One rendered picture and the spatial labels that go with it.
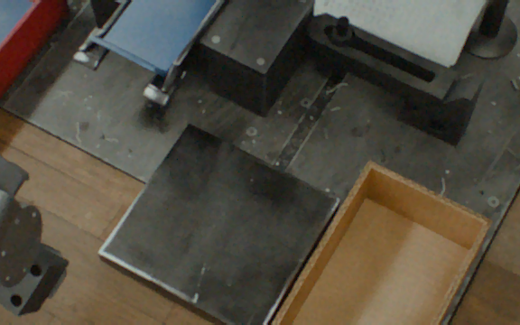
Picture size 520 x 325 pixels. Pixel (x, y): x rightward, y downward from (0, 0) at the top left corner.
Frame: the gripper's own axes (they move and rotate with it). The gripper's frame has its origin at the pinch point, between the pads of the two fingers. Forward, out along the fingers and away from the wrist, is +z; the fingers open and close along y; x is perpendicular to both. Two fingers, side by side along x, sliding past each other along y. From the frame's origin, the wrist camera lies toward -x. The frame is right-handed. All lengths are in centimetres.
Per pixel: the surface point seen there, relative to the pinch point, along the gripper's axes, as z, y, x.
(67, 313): 7.8, -7.3, -6.6
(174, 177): 13.6, 7.6, -6.4
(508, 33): 30, 37, -24
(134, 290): 10.1, -2.6, -10.1
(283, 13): 16.6, 26.4, -6.1
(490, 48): 29, 35, -23
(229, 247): 11.9, 5.4, -15.1
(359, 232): 17.2, 12.8, -23.8
